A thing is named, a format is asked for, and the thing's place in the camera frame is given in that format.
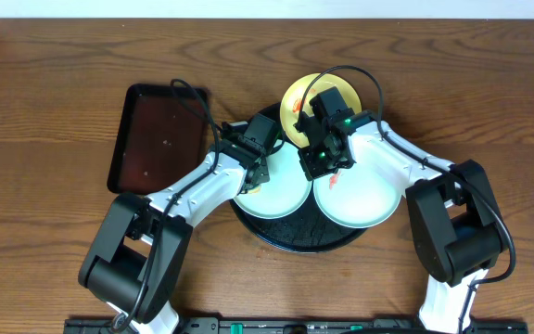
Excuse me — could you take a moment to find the light green plate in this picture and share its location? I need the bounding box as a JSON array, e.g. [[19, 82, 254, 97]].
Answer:
[[312, 164, 401, 229], [234, 143, 312, 219]]

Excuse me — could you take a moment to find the yellow plate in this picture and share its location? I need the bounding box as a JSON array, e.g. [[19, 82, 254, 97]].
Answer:
[[280, 73, 362, 148]]

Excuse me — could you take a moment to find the green yellow sponge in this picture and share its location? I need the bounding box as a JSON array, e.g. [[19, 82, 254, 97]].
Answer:
[[246, 185, 261, 194]]

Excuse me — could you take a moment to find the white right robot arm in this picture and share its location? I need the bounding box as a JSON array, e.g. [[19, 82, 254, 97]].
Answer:
[[294, 108, 515, 333]]

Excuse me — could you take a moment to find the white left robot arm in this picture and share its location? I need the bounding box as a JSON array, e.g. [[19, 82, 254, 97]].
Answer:
[[78, 139, 274, 333]]

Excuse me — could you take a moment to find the black round tray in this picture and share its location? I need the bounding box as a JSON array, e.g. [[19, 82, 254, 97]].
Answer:
[[227, 101, 368, 254]]

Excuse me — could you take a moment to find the black rectangular tray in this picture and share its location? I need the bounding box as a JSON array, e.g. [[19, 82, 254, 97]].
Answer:
[[107, 83, 208, 195]]

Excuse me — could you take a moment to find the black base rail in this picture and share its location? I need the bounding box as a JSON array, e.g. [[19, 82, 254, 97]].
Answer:
[[62, 315, 529, 334]]

